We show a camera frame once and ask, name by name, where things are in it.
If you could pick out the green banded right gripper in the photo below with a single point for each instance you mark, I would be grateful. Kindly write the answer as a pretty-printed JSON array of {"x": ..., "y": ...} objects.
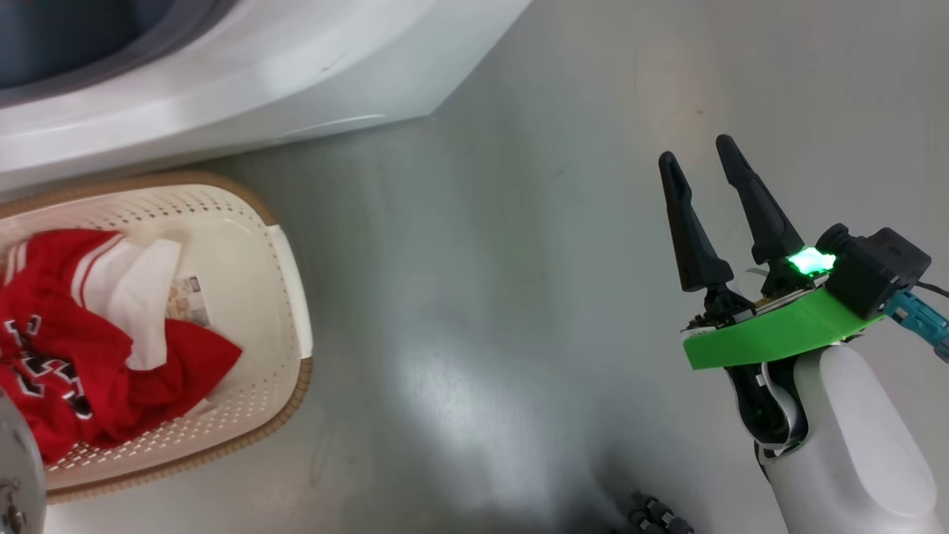
[{"x": 771, "y": 334}]

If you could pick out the red and white jersey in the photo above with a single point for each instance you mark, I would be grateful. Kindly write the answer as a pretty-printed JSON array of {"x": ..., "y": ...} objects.
[{"x": 74, "y": 356}]

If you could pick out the cream perforated laundry basket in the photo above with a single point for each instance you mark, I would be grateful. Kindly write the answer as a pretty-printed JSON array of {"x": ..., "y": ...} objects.
[{"x": 252, "y": 282}]

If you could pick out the white front-load washing machine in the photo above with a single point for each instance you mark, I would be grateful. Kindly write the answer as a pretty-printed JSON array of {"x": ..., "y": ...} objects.
[{"x": 259, "y": 59}]

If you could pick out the paper basket label sticker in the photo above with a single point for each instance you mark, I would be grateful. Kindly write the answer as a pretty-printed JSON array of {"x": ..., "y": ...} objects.
[{"x": 191, "y": 300}]

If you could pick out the grey rubber door gasket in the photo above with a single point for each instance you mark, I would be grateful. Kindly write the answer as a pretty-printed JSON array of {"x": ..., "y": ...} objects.
[{"x": 74, "y": 67}]

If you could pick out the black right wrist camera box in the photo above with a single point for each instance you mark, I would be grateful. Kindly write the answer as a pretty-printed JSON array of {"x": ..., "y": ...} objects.
[{"x": 878, "y": 271}]

